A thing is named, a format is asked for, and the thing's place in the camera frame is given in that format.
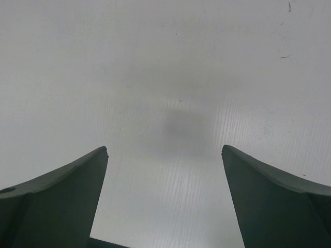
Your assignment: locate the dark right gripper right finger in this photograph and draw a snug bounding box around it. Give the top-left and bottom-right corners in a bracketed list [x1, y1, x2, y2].
[222, 145, 330, 247]

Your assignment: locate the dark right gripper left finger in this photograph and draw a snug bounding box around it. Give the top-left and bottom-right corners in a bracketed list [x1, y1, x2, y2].
[1, 146, 109, 247]

